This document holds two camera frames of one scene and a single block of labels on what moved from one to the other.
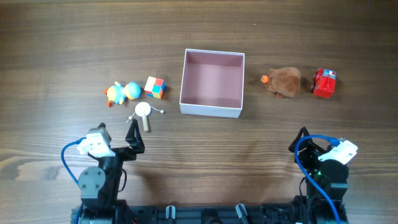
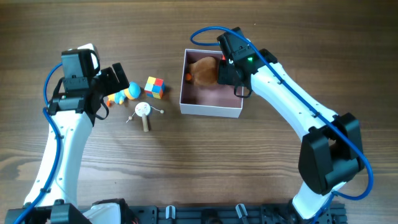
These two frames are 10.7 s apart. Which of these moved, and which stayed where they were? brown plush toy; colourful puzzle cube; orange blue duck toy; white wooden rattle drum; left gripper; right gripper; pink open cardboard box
Moved: left gripper; right gripper; brown plush toy
Stayed: orange blue duck toy; colourful puzzle cube; pink open cardboard box; white wooden rattle drum
